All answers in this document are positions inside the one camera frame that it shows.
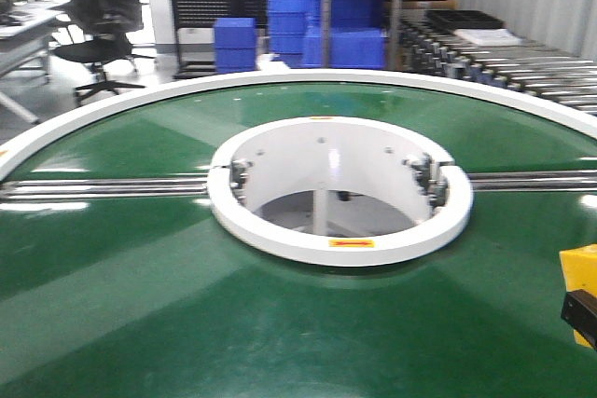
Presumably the white outer conveyor rim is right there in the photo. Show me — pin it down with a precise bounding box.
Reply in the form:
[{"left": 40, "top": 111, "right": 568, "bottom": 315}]
[{"left": 1, "top": 69, "right": 596, "bottom": 181}]

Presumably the black compartment tray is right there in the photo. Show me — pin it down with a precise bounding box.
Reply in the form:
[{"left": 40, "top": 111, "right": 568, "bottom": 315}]
[{"left": 425, "top": 9, "right": 504, "bottom": 31}]

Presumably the white flat tray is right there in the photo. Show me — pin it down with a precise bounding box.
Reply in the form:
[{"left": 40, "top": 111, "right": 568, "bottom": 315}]
[{"left": 453, "top": 28, "right": 522, "bottom": 47}]

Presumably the steel roller bar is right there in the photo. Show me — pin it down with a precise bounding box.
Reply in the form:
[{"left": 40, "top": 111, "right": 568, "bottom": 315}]
[
  {"left": 467, "top": 170, "right": 596, "bottom": 192},
  {"left": 1, "top": 176, "right": 208, "bottom": 202}
]

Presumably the tall blue crate stack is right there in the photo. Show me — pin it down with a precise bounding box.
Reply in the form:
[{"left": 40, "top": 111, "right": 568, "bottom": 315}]
[{"left": 266, "top": 0, "right": 311, "bottom": 54}]

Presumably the yellow arrow sticker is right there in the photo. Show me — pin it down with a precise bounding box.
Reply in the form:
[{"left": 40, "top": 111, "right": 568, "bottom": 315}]
[{"left": 328, "top": 239, "right": 375, "bottom": 248}]

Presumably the right steel roller bar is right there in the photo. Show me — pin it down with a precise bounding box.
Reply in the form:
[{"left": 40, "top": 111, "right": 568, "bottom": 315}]
[{"left": 467, "top": 170, "right": 596, "bottom": 192}]

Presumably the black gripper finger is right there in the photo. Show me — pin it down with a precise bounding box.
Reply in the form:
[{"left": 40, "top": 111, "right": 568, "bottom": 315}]
[{"left": 561, "top": 289, "right": 596, "bottom": 350}]

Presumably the white inner conveyor ring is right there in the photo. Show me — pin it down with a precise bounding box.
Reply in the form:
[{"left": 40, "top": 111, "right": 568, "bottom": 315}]
[{"left": 206, "top": 116, "right": 475, "bottom": 268}]

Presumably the large blue front crate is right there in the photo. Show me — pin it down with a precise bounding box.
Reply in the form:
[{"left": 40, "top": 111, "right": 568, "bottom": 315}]
[{"left": 301, "top": 27, "right": 385, "bottom": 70}]

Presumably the metal roller conveyor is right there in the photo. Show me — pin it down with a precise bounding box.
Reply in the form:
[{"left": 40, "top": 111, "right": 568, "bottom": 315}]
[{"left": 401, "top": 19, "right": 596, "bottom": 116}]

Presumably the black office chair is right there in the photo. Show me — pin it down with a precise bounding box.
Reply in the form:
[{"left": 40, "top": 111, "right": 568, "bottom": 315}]
[{"left": 53, "top": 0, "right": 143, "bottom": 106}]

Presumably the small blue crate stack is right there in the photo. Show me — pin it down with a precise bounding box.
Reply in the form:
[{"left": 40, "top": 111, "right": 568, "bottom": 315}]
[{"left": 213, "top": 18, "right": 257, "bottom": 74}]

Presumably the yellow toy brick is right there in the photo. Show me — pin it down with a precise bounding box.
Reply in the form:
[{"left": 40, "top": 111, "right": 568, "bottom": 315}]
[{"left": 559, "top": 244, "right": 597, "bottom": 349}]

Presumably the left steel roller bar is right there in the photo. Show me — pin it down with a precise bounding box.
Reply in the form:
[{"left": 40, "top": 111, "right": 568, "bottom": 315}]
[{"left": 1, "top": 176, "right": 208, "bottom": 202}]

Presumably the white desk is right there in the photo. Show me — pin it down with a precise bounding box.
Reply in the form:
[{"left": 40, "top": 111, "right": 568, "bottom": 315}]
[{"left": 0, "top": 0, "right": 76, "bottom": 125}]

